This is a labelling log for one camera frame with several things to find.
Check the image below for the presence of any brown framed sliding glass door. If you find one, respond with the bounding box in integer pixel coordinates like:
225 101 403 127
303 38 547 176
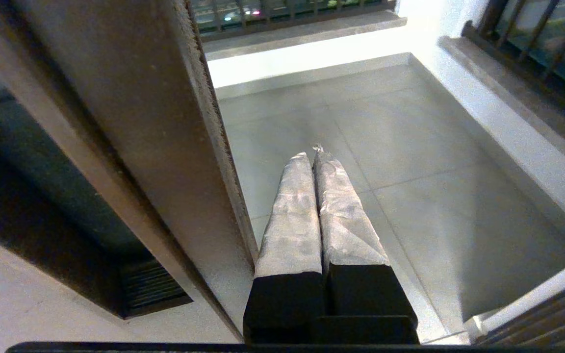
0 0 259 344

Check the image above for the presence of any dark stone window sill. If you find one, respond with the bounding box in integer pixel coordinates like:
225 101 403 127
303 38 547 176
203 11 407 61
438 35 565 176

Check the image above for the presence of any dark brown door jamb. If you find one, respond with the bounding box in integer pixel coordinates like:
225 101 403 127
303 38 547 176
466 248 565 345

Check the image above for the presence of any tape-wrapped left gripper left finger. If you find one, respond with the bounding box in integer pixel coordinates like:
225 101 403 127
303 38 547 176
243 151 325 344

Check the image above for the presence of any black metal balcony railing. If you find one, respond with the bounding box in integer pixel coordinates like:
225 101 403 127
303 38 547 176
187 0 396 37
462 0 565 101

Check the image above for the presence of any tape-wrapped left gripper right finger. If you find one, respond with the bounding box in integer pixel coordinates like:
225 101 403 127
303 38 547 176
313 145 416 319

